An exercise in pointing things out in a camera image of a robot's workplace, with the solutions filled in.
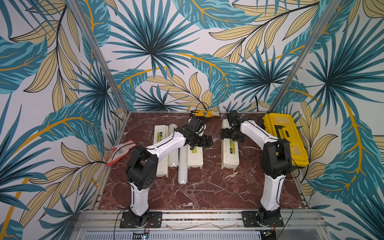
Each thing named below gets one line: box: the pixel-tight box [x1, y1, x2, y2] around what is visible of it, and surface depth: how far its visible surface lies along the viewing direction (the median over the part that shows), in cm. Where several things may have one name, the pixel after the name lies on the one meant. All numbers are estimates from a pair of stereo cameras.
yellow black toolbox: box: [262, 113, 309, 167], surface depth 90 cm
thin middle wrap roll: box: [178, 145, 188, 186], surface depth 88 cm
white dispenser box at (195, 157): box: [187, 146, 204, 169], surface depth 89 cm
